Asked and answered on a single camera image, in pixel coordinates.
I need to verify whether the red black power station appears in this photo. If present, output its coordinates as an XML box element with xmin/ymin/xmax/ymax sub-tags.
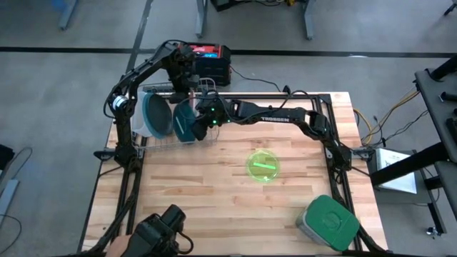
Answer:
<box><xmin>177</xmin><ymin>41</ymin><xmax>232</xmax><ymax>88</ymax></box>

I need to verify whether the light blue geometric plate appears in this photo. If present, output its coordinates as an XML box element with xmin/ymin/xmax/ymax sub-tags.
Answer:
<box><xmin>141</xmin><ymin>91</ymin><xmax>175</xmax><ymax>141</ymax></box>

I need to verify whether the green lidded container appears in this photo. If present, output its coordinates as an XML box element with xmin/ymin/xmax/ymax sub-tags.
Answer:
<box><xmin>295</xmin><ymin>194</ymin><xmax>361</xmax><ymax>252</ymax></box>

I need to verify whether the black chair leg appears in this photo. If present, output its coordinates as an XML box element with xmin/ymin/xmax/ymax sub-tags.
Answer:
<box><xmin>443</xmin><ymin>0</ymin><xmax>457</xmax><ymax>17</ymax></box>

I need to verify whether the black rounded object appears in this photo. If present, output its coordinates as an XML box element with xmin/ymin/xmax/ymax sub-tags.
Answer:
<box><xmin>120</xmin><ymin>203</ymin><xmax>196</xmax><ymax>257</ymax></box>

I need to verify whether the white wire dish rack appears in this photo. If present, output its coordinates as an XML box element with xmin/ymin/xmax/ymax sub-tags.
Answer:
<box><xmin>131</xmin><ymin>77</ymin><xmax>221</xmax><ymax>151</ymax></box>

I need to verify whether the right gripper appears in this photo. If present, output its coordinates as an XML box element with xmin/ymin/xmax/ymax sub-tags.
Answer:
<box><xmin>191</xmin><ymin>99</ymin><xmax>225</xmax><ymax>142</ymax></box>

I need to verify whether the black aluminium rig frame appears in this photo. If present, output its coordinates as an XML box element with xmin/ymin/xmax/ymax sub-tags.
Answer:
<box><xmin>79</xmin><ymin>92</ymin><xmax>389</xmax><ymax>256</ymax></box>

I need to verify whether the black power cable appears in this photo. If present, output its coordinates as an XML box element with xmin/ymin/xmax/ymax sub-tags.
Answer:
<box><xmin>229</xmin><ymin>65</ymin><xmax>294</xmax><ymax>99</ymax></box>

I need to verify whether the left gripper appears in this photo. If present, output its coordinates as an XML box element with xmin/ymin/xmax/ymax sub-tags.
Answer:
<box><xmin>168</xmin><ymin>49</ymin><xmax>201</xmax><ymax>105</ymax></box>

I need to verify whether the person's hand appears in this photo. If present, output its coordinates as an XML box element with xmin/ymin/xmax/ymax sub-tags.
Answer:
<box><xmin>106</xmin><ymin>233</ymin><xmax>134</xmax><ymax>257</ymax></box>

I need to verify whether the green utensil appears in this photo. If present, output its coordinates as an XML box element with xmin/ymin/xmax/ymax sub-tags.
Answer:
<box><xmin>252</xmin><ymin>160</ymin><xmax>277</xmax><ymax>171</ymax></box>

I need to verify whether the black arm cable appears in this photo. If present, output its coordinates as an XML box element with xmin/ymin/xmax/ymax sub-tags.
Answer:
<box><xmin>102</xmin><ymin>91</ymin><xmax>116</xmax><ymax>120</ymax></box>
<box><xmin>277</xmin><ymin>89</ymin><xmax>320</xmax><ymax>110</ymax></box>

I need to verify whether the grey desk leg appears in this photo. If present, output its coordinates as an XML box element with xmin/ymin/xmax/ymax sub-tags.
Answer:
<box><xmin>58</xmin><ymin>0</ymin><xmax>79</xmax><ymax>31</ymax></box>

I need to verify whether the black side table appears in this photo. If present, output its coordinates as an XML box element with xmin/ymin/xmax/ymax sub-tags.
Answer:
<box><xmin>369</xmin><ymin>53</ymin><xmax>457</xmax><ymax>236</ymax></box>

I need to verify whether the yellow cable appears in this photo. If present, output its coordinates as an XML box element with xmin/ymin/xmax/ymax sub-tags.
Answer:
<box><xmin>353</xmin><ymin>89</ymin><xmax>421</xmax><ymax>144</ymax></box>

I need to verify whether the translucent plastic utensil caddy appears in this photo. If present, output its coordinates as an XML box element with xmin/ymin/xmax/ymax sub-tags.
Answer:
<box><xmin>131</xmin><ymin>90</ymin><xmax>151</xmax><ymax>138</ymax></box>

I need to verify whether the black box with cables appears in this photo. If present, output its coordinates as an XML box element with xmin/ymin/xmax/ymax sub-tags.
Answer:
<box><xmin>209</xmin><ymin>0</ymin><xmax>311</xmax><ymax>12</ymax></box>

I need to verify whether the white paper booklet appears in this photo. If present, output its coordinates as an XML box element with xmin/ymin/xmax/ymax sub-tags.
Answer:
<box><xmin>375</xmin><ymin>147</ymin><xmax>418</xmax><ymax>196</ymax></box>

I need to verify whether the black computer case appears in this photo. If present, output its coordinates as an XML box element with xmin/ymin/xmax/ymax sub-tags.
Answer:
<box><xmin>0</xmin><ymin>143</ymin><xmax>16</xmax><ymax>169</ymax></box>

